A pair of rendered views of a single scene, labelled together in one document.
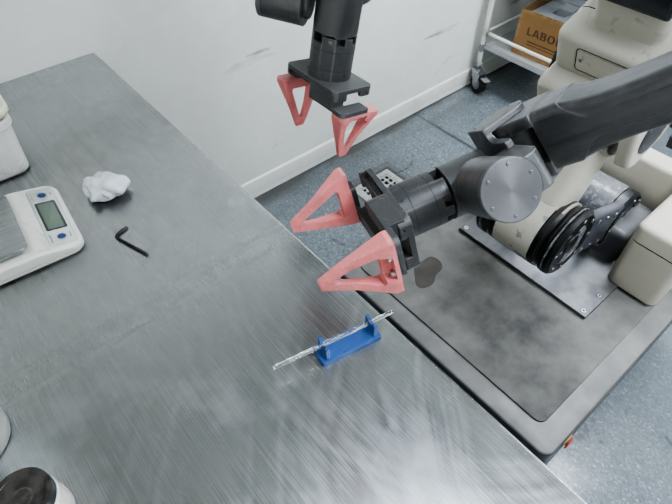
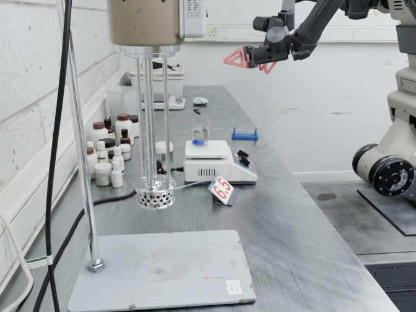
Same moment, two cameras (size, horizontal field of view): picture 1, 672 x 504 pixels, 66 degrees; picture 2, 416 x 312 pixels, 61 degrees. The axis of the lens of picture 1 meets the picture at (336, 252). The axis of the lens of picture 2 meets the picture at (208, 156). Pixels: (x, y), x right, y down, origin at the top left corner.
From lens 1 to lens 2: 0.99 m
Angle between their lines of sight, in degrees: 38
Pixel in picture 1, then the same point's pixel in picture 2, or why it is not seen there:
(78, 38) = (220, 78)
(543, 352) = (368, 237)
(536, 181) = (283, 33)
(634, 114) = (312, 17)
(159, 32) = (251, 86)
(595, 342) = (405, 245)
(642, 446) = not seen: outside the picture
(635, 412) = not seen: outside the picture
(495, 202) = (270, 36)
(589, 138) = (306, 28)
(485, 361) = not seen: hidden behind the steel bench
